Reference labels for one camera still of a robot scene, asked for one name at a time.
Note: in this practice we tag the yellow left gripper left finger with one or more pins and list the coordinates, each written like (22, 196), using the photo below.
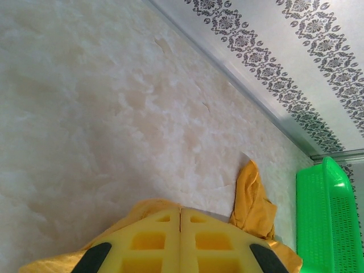
(142, 244)

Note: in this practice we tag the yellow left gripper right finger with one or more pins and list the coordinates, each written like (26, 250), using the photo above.
(216, 244)

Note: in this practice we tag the yellow t-shirt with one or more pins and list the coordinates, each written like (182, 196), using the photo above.
(250, 199)

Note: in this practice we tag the green plastic mesh basket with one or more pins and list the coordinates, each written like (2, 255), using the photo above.
(327, 221)

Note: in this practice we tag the aluminium frame post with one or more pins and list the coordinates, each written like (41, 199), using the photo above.
(341, 155)

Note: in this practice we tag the aluminium frame bar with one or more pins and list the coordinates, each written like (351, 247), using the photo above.
(247, 85)

